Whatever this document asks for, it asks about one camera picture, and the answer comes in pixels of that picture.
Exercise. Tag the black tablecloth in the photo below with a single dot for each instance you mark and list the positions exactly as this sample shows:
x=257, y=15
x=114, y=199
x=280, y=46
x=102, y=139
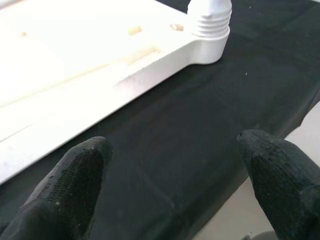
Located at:
x=187, y=112

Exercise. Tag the white plastic table top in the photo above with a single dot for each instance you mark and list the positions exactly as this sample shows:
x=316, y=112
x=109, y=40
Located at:
x=87, y=62

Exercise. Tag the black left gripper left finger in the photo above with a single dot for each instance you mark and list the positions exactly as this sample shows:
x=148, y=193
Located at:
x=62, y=190

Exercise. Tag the white plastic table leg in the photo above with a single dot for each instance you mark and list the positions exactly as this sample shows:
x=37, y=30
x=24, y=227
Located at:
x=210, y=15

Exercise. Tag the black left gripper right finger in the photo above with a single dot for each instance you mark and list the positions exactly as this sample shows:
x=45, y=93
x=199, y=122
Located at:
x=287, y=187

